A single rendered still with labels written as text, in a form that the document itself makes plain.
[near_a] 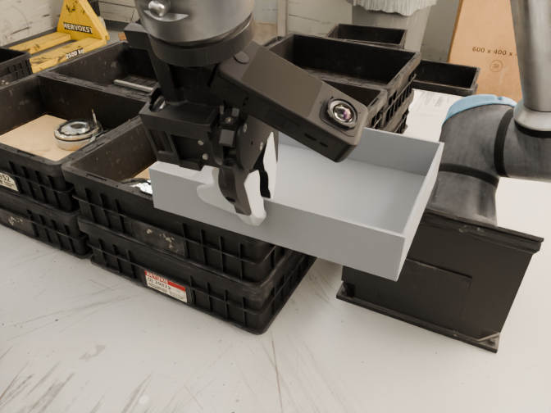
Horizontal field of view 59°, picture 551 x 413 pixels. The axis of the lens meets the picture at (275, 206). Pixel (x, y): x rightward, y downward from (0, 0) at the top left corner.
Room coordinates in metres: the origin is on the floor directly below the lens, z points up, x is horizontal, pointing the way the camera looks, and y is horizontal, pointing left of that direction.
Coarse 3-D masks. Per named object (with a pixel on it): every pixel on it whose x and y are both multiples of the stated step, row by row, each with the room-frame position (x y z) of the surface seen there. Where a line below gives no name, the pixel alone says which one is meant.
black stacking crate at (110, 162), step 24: (120, 144) 0.82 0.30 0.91; (144, 144) 0.88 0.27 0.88; (96, 168) 0.76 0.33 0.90; (120, 168) 0.81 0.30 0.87; (144, 168) 0.87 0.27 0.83; (96, 192) 0.69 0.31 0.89; (96, 216) 0.69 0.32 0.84; (120, 216) 0.66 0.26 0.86; (144, 216) 0.64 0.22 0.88; (144, 240) 0.63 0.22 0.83; (168, 240) 0.61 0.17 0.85; (192, 240) 0.58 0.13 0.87; (216, 240) 0.57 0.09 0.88; (216, 264) 0.57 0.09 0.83; (240, 264) 0.54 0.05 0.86; (264, 264) 0.55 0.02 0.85
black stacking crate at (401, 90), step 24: (288, 48) 1.45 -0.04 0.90; (312, 48) 1.45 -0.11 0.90; (336, 48) 1.42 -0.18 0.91; (360, 48) 1.38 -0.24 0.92; (312, 72) 1.43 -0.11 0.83; (336, 72) 1.41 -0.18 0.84; (360, 72) 1.38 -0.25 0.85; (384, 72) 1.35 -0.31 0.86; (408, 96) 1.26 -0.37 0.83; (384, 120) 1.08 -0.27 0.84
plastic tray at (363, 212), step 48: (288, 144) 0.58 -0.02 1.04; (384, 144) 0.52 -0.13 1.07; (432, 144) 0.50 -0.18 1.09; (192, 192) 0.41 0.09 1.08; (288, 192) 0.46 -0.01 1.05; (336, 192) 0.46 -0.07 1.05; (384, 192) 0.46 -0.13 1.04; (288, 240) 0.36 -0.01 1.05; (336, 240) 0.34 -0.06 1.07; (384, 240) 0.33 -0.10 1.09
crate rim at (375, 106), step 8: (328, 80) 1.11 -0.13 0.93; (336, 80) 1.10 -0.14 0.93; (360, 88) 1.07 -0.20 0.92; (368, 88) 1.06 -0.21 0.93; (376, 88) 1.05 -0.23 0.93; (384, 96) 1.01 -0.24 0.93; (376, 104) 0.97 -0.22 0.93; (384, 104) 1.02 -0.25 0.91; (368, 112) 0.93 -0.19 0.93; (376, 112) 0.97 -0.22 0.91; (368, 120) 0.93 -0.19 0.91
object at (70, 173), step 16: (128, 128) 0.86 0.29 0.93; (96, 144) 0.79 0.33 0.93; (80, 160) 0.74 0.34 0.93; (64, 176) 0.70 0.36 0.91; (80, 176) 0.68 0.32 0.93; (96, 176) 0.68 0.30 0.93; (112, 192) 0.65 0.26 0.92; (128, 192) 0.63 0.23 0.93; (144, 192) 0.63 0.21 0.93; (144, 208) 0.62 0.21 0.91; (192, 224) 0.58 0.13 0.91; (208, 224) 0.56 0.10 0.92; (240, 240) 0.54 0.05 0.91; (256, 240) 0.53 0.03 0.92
